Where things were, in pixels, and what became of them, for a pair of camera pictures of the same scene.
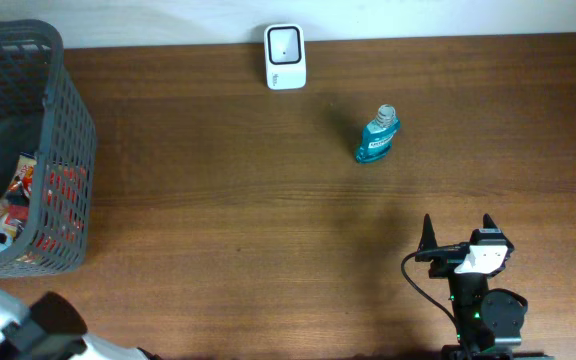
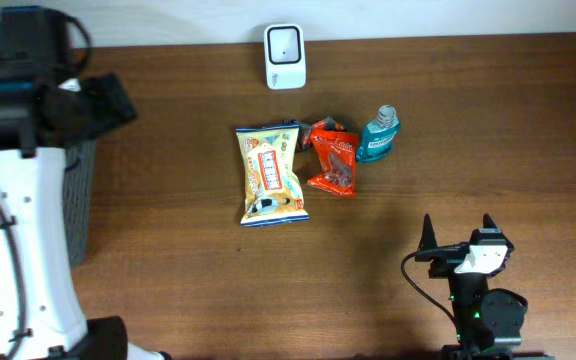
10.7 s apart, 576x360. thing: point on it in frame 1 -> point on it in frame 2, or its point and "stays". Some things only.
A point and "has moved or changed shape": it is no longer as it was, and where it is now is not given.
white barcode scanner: x=284 y=50 stays
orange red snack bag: x=64 y=205 -> x=337 y=150
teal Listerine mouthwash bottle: x=378 y=134 stays
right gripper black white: x=446 y=258 stays
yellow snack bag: x=14 y=212 has moved or changed shape
